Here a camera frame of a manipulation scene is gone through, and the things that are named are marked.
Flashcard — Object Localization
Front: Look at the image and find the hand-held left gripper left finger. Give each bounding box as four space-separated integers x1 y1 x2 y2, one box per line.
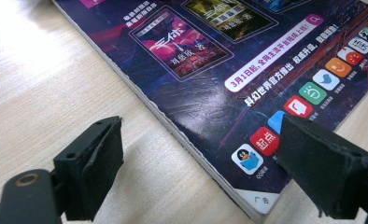
52 116 124 222

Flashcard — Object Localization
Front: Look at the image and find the glossy magazine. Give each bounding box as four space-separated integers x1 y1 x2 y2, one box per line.
50 0 368 223

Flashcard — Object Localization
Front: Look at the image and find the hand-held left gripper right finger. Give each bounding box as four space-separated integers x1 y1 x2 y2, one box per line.
274 114 368 220

